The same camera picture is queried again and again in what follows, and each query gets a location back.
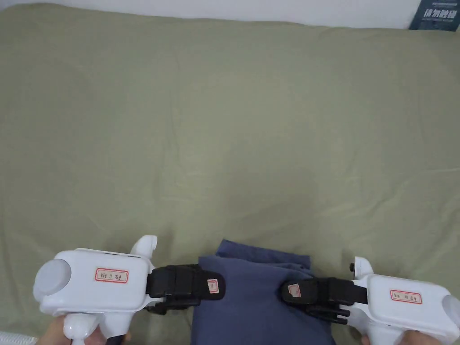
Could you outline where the person's right hand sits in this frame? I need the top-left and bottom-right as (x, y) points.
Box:
(360, 330), (460, 345)

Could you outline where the dark blue garment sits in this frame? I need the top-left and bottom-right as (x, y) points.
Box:
(190, 239), (337, 345)

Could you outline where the dark blue sign with print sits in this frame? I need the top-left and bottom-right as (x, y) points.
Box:
(408, 0), (458, 32)

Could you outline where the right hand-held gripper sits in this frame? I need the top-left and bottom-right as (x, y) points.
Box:
(280, 256), (460, 345)

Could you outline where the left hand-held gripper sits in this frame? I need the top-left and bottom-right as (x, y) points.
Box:
(32, 235), (227, 341)

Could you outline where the bed with pale green sheet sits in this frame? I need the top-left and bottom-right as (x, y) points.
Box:
(0, 7), (460, 345)

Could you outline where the person's left hand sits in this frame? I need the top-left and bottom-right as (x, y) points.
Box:
(37, 316), (132, 345)

